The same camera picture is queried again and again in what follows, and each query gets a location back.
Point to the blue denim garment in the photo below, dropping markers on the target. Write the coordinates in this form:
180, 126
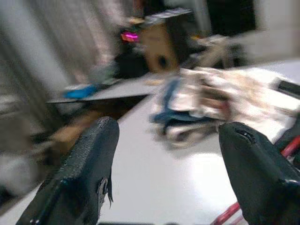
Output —
168, 117

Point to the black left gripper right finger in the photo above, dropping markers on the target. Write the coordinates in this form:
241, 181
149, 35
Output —
257, 178

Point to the brown cardboard box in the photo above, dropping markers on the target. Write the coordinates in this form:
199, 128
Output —
154, 47

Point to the red plastic hanger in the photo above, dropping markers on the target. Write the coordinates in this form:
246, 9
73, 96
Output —
226, 212

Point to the pink lit device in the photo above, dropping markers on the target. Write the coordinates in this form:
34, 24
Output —
129, 37

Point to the plain white shirt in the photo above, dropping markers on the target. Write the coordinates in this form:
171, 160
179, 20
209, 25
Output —
234, 93

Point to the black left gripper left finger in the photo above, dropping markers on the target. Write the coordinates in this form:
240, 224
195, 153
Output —
89, 164

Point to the bright blue item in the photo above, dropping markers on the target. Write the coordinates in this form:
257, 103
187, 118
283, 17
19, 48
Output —
77, 93

